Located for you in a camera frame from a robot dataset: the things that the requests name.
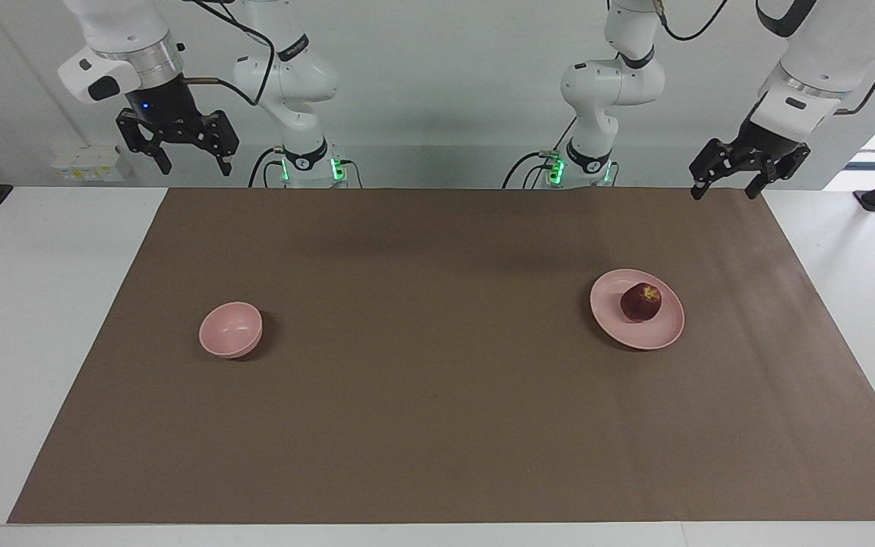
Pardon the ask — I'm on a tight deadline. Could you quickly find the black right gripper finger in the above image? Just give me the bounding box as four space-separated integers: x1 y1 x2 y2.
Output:
194 109 241 178
116 110 173 176

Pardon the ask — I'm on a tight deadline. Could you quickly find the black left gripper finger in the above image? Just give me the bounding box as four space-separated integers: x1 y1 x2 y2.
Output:
689 138 743 201
745 146 811 201

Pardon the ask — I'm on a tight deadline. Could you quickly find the red apple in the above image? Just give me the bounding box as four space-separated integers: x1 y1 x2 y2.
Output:
620 282 663 324

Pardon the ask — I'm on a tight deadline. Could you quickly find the pink plate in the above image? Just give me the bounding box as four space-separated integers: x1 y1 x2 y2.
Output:
589 269 686 351

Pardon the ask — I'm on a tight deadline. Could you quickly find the pink bowl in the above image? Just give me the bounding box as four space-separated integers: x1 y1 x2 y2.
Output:
199 302 264 359

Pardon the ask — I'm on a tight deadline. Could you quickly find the white outlet box cluster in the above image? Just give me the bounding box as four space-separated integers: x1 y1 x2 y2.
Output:
52 144 124 182

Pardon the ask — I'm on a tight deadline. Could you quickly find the brown table mat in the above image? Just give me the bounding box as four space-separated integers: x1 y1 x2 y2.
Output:
7 186 875 525

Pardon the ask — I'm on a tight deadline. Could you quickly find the black right base cable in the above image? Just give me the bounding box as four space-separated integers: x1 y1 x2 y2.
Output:
248 147 287 188

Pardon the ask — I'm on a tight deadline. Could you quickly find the black base cable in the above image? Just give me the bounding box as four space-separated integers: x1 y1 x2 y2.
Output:
248 147 287 188
504 150 561 189

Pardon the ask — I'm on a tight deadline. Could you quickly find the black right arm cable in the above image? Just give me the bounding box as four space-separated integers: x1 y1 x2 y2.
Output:
179 0 276 107

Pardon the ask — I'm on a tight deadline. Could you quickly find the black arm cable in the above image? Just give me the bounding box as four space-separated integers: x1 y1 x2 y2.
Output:
179 0 276 107
654 0 875 116

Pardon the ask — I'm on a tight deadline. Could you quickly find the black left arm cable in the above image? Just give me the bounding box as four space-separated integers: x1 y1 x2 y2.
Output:
654 0 875 116

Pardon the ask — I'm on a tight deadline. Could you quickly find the black left base cable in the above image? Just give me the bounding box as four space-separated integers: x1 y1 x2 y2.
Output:
504 150 561 189

